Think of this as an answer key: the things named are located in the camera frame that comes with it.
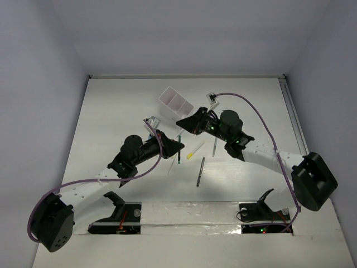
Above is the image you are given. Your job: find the green fineliner pen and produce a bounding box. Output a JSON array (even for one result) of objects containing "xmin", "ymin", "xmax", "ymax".
[{"xmin": 177, "ymin": 134, "xmax": 181, "ymax": 164}]

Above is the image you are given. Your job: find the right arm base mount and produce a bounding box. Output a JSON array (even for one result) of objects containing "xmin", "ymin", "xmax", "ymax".
[{"xmin": 236, "ymin": 189, "xmax": 293, "ymax": 234}]

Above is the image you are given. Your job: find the white marker pen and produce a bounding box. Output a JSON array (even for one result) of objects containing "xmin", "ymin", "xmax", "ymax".
[{"xmin": 167, "ymin": 154, "xmax": 177, "ymax": 175}]

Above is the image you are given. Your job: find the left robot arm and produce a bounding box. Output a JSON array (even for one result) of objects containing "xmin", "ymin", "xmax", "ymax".
[{"xmin": 27, "ymin": 130, "xmax": 185, "ymax": 252}]

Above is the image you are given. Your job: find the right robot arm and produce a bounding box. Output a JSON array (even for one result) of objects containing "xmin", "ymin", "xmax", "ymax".
[{"xmin": 176, "ymin": 107, "xmax": 338, "ymax": 219}]

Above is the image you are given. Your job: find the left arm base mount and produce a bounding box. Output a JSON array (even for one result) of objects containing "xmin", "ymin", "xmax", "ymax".
[{"xmin": 88, "ymin": 192, "xmax": 142, "ymax": 235}]

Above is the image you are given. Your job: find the clear green gel pen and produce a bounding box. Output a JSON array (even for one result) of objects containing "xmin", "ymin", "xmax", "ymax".
[{"xmin": 212, "ymin": 137, "xmax": 218, "ymax": 157}]

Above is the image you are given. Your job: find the black pen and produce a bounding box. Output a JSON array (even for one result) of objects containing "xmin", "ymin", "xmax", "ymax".
[{"xmin": 196, "ymin": 157, "xmax": 206, "ymax": 188}]

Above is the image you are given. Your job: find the white three-compartment organizer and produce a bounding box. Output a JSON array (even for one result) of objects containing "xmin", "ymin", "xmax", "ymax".
[{"xmin": 158, "ymin": 87, "xmax": 194, "ymax": 124}]

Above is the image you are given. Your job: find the yellow capped white marker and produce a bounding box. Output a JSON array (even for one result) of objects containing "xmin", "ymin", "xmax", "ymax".
[{"xmin": 186, "ymin": 141, "xmax": 205, "ymax": 159}]

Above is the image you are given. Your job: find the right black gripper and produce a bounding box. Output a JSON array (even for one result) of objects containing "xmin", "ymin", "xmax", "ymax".
[{"xmin": 176, "ymin": 106, "xmax": 230, "ymax": 142}]

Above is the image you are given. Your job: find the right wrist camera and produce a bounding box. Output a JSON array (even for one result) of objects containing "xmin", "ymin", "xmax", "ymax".
[{"xmin": 206, "ymin": 92, "xmax": 220, "ymax": 111}]

